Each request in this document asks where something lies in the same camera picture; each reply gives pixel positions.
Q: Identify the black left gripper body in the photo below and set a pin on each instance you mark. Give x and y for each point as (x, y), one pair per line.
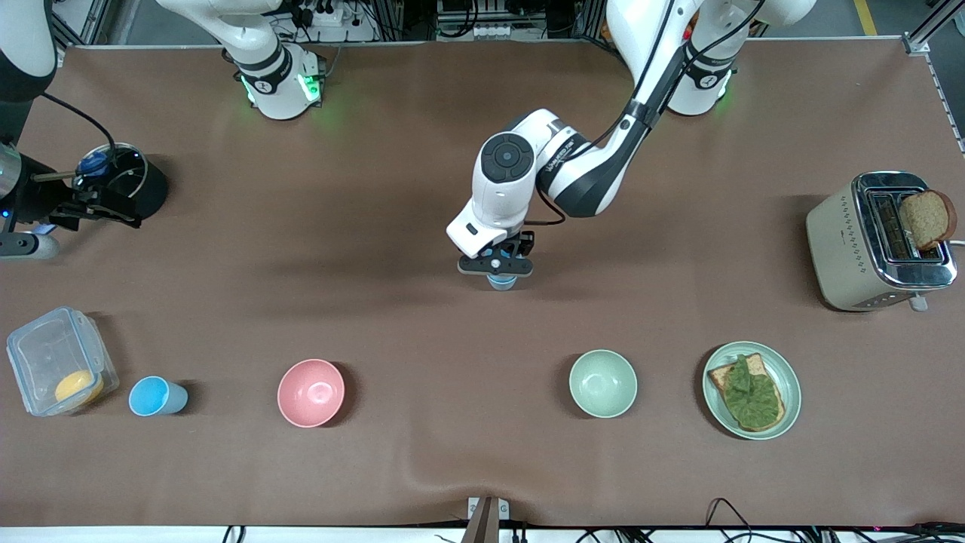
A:
(522, 244)

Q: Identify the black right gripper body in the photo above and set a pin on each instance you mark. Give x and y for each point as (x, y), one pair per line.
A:
(39, 197)

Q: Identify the blue cup holding white paper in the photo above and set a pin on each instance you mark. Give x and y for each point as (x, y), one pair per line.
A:
(503, 283)

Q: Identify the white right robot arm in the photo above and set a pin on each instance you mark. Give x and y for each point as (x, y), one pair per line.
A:
(271, 75)

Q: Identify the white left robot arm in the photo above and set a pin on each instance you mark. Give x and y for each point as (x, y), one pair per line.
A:
(497, 204)

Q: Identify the small blue object in saucepan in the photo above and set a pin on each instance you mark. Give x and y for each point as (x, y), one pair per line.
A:
(94, 162)

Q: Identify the pale green bowl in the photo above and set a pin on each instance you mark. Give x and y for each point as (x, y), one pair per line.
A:
(602, 383)

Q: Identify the clear plastic lidded container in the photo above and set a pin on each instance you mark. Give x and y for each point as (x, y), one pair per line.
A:
(53, 354)

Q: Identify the brown table cover mat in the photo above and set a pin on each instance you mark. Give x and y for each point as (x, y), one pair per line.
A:
(339, 188)

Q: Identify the yellow round sponge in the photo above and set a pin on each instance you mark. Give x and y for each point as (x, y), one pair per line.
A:
(78, 387)

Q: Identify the pink bowl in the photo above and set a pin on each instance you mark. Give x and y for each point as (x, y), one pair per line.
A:
(310, 392)

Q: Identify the white power strip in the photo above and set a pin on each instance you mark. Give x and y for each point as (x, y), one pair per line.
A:
(494, 32)
(320, 13)

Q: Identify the toast slice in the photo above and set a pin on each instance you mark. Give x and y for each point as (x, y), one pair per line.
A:
(720, 375)

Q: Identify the green lettuce leaf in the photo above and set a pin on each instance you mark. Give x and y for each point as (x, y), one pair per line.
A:
(750, 396)

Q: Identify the pale green plate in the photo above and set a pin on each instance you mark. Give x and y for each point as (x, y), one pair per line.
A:
(789, 369)

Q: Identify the beige and chrome toaster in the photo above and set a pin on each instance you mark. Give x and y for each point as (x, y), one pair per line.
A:
(837, 249)

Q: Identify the brown bread slice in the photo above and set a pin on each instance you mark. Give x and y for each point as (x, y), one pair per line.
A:
(927, 219)

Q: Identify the aluminium frame profile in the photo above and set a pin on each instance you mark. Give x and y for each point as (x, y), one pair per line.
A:
(98, 19)
(935, 26)

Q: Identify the metal table clamp bracket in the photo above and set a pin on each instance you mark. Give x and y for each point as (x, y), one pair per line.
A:
(488, 520)

